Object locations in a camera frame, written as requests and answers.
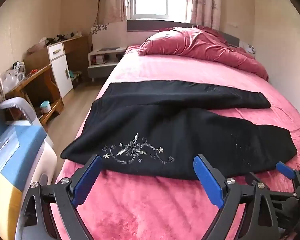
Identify black embroidered pants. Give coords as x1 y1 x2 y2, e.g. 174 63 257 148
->
60 80 298 180

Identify pink plastic bag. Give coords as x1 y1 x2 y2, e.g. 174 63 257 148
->
27 44 48 56

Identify orange wall cable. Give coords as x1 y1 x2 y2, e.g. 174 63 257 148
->
94 0 108 26

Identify bed with pink sheet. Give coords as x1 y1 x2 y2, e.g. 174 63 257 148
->
54 44 300 240

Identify floral pink curtain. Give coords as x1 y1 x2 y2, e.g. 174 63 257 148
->
107 0 136 25
186 0 222 29

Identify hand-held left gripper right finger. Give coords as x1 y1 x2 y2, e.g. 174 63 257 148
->
194 154 280 240

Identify rumpled pink duvet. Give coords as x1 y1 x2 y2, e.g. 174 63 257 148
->
138 25 269 82

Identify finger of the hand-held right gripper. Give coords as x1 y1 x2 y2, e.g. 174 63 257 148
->
245 171 259 184
276 162 300 180

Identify pile of small dark items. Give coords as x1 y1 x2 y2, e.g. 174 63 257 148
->
45 31 83 43

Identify wooden desk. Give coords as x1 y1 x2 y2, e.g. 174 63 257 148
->
24 35 90 88

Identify white cabinet with drawer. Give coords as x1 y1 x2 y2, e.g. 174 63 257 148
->
47 41 74 98

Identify teal lidded tub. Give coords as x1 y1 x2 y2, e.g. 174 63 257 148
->
40 101 52 113

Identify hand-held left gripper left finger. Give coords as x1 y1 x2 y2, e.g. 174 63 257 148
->
15 154 102 240

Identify grey headboard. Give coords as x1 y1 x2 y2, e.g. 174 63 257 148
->
127 19 240 46

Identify yellow wooden board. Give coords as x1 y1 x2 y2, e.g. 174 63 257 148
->
0 171 23 240

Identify clear plastic bag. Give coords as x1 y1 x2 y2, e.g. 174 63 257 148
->
2 62 26 91

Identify low wooden table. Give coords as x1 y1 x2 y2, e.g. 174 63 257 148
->
5 64 64 128

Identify window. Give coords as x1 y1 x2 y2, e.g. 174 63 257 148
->
134 0 192 20

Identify white and grey nightstand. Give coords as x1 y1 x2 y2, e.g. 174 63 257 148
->
87 46 127 82

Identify grey chair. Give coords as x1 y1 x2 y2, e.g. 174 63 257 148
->
0 97 42 126

